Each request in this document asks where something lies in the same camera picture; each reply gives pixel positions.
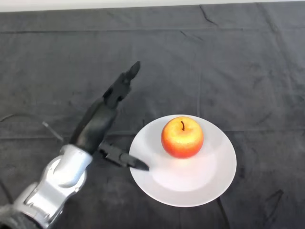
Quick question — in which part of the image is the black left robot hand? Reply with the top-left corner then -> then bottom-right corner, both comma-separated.
70,61 -> 150,172

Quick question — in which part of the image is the black table cloth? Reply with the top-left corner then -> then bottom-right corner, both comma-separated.
0,2 -> 305,229

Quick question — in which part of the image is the red yellow apple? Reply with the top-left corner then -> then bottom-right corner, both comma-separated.
161,116 -> 204,159

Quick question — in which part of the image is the white round plate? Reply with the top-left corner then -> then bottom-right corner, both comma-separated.
129,114 -> 237,208

